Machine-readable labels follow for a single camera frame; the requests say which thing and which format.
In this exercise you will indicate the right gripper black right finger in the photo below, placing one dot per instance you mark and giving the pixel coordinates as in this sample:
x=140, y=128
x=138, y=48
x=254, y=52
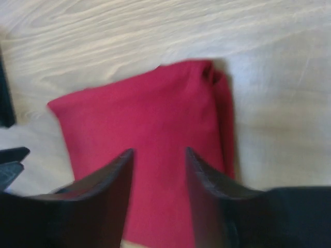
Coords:
x=227, y=214

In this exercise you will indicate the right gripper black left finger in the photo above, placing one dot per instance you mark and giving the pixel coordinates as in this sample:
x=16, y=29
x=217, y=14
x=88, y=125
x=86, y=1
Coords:
x=90, y=212

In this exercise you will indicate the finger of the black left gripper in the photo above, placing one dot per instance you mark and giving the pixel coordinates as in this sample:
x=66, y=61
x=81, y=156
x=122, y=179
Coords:
x=11, y=165

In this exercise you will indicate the red t-shirt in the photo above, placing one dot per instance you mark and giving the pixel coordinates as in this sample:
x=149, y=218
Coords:
x=159, y=114

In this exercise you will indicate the folded black t-shirt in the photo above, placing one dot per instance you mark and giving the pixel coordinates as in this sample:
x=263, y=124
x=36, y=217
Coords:
x=8, y=118

